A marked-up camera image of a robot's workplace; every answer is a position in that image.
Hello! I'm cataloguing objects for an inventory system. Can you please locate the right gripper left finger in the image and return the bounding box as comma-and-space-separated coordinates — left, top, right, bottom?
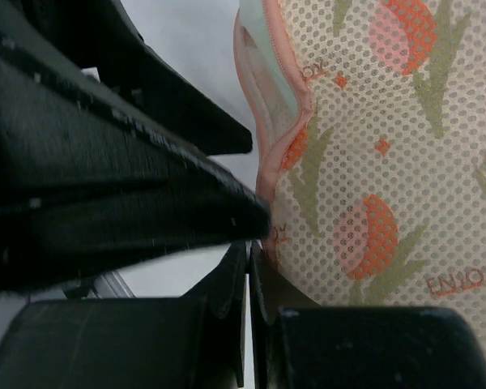
0, 242, 246, 388

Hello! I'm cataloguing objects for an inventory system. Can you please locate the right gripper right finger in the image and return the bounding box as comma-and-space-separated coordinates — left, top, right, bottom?
249, 242, 486, 388

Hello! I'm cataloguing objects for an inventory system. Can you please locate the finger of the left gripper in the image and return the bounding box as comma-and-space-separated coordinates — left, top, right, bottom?
0, 24, 271, 293
44, 1, 253, 156

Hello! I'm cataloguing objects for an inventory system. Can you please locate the floral fabric laundry bag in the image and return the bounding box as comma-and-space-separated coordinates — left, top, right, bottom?
234, 1, 486, 355

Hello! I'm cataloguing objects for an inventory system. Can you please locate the white and black bra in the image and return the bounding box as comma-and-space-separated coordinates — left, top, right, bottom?
238, 1, 298, 143

